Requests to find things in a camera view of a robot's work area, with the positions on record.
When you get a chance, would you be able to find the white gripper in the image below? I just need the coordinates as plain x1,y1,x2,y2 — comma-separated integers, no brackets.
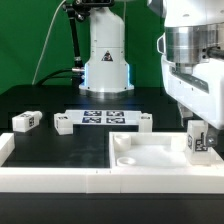
156,34,224,148

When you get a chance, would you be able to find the white square table top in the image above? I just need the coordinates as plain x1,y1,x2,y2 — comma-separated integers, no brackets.
109,132,218,168

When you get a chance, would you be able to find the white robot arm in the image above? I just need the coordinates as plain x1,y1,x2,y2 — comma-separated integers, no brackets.
80,0,224,146

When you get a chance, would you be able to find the white U-shaped obstacle fence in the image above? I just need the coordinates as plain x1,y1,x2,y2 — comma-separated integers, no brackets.
0,133,224,194

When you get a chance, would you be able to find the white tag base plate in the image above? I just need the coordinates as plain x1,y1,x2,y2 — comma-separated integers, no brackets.
65,110,141,125

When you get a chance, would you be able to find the black cable connector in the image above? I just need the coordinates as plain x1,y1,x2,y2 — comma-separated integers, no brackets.
36,67,85,86

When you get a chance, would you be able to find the grey cable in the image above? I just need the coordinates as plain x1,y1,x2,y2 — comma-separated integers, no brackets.
31,0,68,86

